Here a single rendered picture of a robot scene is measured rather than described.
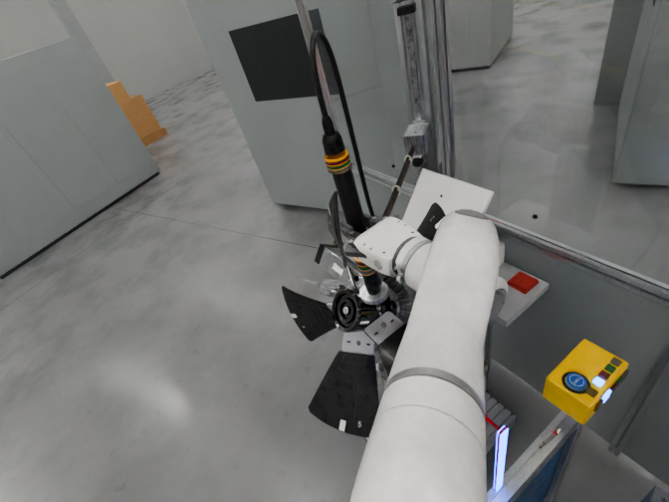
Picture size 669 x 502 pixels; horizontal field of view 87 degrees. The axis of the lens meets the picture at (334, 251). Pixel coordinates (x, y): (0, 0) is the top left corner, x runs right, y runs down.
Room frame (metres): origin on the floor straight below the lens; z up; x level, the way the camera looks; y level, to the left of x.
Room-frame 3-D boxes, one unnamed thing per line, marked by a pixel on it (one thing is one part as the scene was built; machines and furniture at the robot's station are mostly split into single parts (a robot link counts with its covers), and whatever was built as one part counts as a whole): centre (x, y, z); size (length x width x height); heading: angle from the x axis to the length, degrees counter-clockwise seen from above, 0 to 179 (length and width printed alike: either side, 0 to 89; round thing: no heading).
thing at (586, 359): (0.37, -0.47, 1.02); 0.16 x 0.10 x 0.11; 113
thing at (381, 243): (0.49, -0.10, 1.53); 0.11 x 0.10 x 0.07; 23
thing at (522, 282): (0.83, -0.62, 0.87); 0.08 x 0.08 x 0.02; 21
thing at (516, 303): (0.91, -0.52, 0.84); 0.36 x 0.24 x 0.03; 23
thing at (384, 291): (0.60, -0.06, 1.37); 0.09 x 0.07 x 0.10; 148
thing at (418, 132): (1.12, -0.39, 1.41); 0.10 x 0.07 x 0.08; 148
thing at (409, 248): (0.43, -0.12, 1.53); 0.09 x 0.03 x 0.08; 113
